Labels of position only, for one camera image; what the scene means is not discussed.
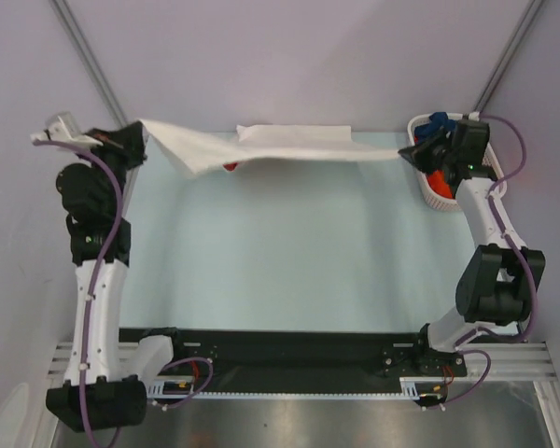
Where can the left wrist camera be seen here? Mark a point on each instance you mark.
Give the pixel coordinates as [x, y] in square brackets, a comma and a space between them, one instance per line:
[63, 128]

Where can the right aluminium frame post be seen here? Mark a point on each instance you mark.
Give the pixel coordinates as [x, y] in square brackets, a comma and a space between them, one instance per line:
[520, 33]

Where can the white t shirt red print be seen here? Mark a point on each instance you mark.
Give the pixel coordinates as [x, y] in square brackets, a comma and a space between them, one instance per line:
[195, 153]

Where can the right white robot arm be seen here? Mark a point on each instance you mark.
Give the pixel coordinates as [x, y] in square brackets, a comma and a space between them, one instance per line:
[497, 293]

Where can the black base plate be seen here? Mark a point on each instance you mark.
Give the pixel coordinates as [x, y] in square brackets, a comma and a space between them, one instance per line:
[297, 362]

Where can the right white cable duct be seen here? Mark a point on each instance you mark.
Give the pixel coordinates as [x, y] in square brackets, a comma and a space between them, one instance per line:
[424, 387]

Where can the left aluminium frame post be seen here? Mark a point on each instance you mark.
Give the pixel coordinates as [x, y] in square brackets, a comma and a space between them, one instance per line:
[82, 47]

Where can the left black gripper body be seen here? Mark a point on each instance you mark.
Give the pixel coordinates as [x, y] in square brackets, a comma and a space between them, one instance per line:
[112, 155]

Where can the left white cable duct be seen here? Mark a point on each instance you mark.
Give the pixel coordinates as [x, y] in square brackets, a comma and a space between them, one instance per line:
[171, 388]

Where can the white cable duct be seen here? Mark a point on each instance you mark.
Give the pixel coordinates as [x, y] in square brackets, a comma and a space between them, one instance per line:
[171, 388]
[424, 387]

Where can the aluminium frame post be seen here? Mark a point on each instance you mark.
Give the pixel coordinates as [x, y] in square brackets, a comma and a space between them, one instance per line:
[520, 33]
[82, 47]

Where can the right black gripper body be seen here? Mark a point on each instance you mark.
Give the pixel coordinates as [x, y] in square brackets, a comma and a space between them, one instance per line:
[435, 152]

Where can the white plastic basket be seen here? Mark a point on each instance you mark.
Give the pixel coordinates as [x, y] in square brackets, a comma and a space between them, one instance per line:
[432, 198]

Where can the blue t shirt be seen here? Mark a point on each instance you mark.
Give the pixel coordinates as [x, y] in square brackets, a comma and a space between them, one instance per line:
[436, 121]

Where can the orange t shirt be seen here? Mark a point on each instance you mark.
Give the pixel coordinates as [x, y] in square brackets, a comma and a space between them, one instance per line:
[438, 185]

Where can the aluminium front rail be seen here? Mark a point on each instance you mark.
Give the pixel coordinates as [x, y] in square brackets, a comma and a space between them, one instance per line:
[509, 363]

